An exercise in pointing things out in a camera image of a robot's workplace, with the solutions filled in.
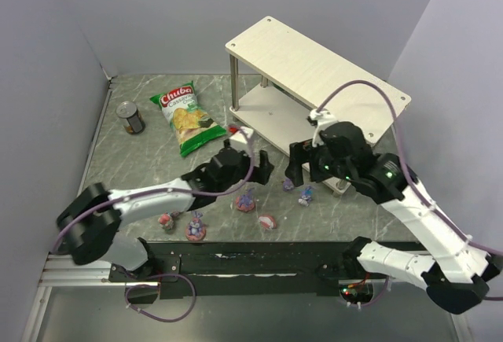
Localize purple bunny blue ears toy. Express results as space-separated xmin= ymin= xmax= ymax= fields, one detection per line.
xmin=298 ymin=186 xmax=313 ymax=207

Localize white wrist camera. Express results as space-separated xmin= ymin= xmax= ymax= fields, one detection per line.
xmin=228 ymin=125 xmax=255 ymax=152
xmin=307 ymin=109 xmax=339 ymax=147

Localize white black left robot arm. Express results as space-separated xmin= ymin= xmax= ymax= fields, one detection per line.
xmin=57 ymin=141 xmax=274 ymax=280

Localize dark soda can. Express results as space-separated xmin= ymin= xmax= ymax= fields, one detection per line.
xmin=116 ymin=101 xmax=145 ymax=134

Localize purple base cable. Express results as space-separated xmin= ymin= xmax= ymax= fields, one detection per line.
xmin=124 ymin=273 xmax=197 ymax=323

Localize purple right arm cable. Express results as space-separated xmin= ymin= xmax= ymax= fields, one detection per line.
xmin=316 ymin=79 xmax=503 ymax=302

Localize pink white cupcake toy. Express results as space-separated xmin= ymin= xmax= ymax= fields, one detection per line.
xmin=258 ymin=215 xmax=277 ymax=230

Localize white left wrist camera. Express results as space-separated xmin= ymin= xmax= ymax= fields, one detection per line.
xmin=228 ymin=125 xmax=255 ymax=152

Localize green Chuba chips bag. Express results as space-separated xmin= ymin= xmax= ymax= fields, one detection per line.
xmin=149 ymin=81 xmax=226 ymax=157

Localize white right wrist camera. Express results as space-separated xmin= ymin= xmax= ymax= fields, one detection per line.
xmin=307 ymin=109 xmax=339 ymax=147

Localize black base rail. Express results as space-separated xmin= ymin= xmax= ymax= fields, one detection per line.
xmin=108 ymin=239 xmax=433 ymax=303

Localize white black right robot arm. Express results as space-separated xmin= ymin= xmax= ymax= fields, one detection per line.
xmin=285 ymin=122 xmax=502 ymax=314

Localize pink bunny red bow toy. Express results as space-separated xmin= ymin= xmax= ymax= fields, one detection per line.
xmin=158 ymin=211 xmax=182 ymax=233

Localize purple bunny pink base toy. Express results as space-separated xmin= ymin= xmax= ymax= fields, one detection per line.
xmin=185 ymin=211 xmax=207 ymax=242

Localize white wooden two-tier shelf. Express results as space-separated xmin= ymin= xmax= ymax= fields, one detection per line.
xmin=224 ymin=15 xmax=413 ymax=196

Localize small purple bunny head toy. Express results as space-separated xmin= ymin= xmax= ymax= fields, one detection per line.
xmin=282 ymin=178 xmax=295 ymax=192

